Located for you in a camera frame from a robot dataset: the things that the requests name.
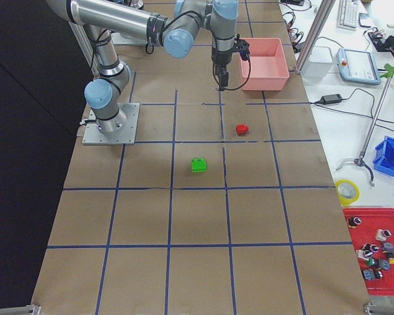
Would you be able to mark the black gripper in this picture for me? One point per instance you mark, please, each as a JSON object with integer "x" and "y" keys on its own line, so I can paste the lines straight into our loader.
{"x": 221, "y": 58}

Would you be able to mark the green toy block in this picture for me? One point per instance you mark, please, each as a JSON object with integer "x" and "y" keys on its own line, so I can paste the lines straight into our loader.
{"x": 198, "y": 165}

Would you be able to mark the pink plastic box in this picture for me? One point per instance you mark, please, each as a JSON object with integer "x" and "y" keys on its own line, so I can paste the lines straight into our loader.
{"x": 269, "y": 70}

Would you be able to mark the white square box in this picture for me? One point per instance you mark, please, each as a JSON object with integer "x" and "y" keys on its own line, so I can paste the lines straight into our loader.
{"x": 319, "y": 62}

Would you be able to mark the red toy block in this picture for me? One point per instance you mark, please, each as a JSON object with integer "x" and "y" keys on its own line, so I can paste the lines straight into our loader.
{"x": 242, "y": 129}

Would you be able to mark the black power adapter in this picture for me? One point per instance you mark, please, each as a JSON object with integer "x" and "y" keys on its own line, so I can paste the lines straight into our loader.
{"x": 331, "y": 99}

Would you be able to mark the brown paper table mat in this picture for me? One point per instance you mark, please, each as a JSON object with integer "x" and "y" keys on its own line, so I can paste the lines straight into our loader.
{"x": 260, "y": 232}

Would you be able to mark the teach pendant tablet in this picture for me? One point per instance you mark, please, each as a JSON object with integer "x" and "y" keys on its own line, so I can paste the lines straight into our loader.
{"x": 357, "y": 67}

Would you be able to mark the white keyboard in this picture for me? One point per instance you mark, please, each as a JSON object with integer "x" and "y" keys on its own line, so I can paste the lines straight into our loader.
{"x": 348, "y": 13}

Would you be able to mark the yellow tape roll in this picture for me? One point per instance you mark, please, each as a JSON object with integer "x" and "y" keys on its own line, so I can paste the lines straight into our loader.
{"x": 348, "y": 192}

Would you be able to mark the blue plastic bin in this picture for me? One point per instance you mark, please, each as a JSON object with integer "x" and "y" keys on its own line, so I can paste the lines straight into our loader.
{"x": 384, "y": 160}

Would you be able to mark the red plastic tray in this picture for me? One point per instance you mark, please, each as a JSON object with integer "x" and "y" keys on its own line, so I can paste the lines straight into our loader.
{"x": 372, "y": 234}

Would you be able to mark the aluminium frame post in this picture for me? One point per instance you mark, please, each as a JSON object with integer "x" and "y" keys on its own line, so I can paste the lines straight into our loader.
{"x": 318, "y": 23}

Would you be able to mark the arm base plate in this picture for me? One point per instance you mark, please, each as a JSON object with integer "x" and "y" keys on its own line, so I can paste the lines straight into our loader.
{"x": 120, "y": 130}

